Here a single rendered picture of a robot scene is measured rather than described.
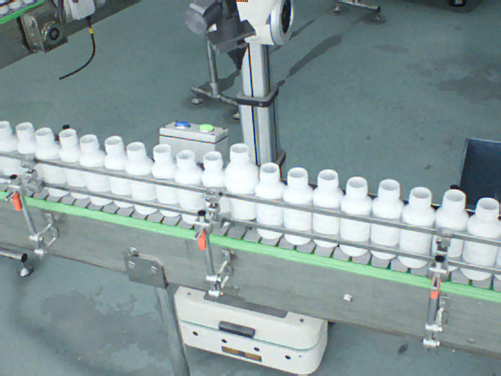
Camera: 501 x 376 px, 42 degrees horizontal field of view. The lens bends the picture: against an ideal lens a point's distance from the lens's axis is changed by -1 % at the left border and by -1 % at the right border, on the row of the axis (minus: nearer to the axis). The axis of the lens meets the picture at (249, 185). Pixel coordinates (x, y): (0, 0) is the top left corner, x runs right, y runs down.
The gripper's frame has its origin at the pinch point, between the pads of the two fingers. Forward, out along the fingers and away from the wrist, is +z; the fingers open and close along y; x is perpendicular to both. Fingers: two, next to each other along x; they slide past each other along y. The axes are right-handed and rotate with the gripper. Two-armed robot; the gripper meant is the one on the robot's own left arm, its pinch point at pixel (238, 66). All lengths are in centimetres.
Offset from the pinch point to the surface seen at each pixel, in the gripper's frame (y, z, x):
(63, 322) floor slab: -81, 113, 48
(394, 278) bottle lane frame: 9, 21, -57
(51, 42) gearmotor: -47, 32, 110
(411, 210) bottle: 14, 7, -54
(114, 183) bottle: -35.9, 8.2, -14.8
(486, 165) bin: 54, 41, -21
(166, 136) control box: -21.3, 7.1, -6.6
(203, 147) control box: -14.6, 8.8, -12.9
